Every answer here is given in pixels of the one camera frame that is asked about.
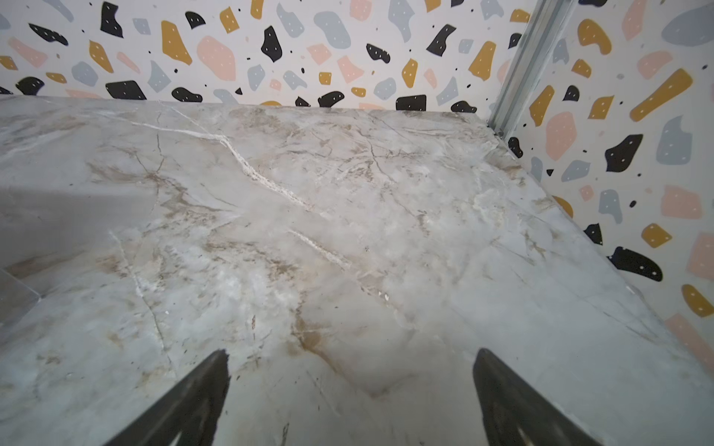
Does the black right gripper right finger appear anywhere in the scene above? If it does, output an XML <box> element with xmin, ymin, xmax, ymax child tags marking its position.
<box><xmin>472</xmin><ymin>349</ymin><xmax>598</xmax><ymax>446</ymax></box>

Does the aluminium corner post right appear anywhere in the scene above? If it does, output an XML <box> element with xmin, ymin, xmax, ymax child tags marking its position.
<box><xmin>488</xmin><ymin>0</ymin><xmax>576</xmax><ymax>139</ymax></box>

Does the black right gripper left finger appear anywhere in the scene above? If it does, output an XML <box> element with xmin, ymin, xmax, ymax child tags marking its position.
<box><xmin>107</xmin><ymin>349</ymin><xmax>230</xmax><ymax>445</ymax></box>

